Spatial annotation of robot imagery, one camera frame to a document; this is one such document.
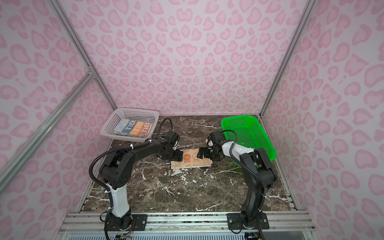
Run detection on green plastic basket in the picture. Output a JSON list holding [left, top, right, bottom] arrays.
[[221, 115, 277, 162]]

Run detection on aluminium frame corner post right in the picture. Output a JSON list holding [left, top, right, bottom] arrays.
[[259, 0, 319, 120]]

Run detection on aluminium frame corner post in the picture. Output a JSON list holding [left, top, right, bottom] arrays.
[[259, 0, 319, 120], [47, 0, 117, 110]]

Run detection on brown pattern towel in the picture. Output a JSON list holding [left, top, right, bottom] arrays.
[[171, 149, 213, 170]]

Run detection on white plastic basket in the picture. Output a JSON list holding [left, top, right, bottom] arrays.
[[100, 108, 160, 143]]

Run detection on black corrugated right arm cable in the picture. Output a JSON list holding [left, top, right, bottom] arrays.
[[205, 129, 271, 240]]

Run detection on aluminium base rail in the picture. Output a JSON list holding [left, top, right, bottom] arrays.
[[57, 211, 319, 240]]

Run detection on aluminium diagonal frame bar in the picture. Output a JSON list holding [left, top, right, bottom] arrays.
[[1, 71, 95, 193]]

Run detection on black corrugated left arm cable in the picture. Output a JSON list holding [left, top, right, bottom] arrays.
[[88, 117, 174, 240]]

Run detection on multicolour rabbit text towel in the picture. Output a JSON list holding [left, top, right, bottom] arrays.
[[114, 119, 153, 138]]

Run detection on aluminium frame corner post left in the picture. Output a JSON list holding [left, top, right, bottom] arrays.
[[47, 0, 117, 110]]

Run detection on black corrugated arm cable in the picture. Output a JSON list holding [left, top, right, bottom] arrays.
[[88, 117, 174, 240], [205, 129, 271, 240]]

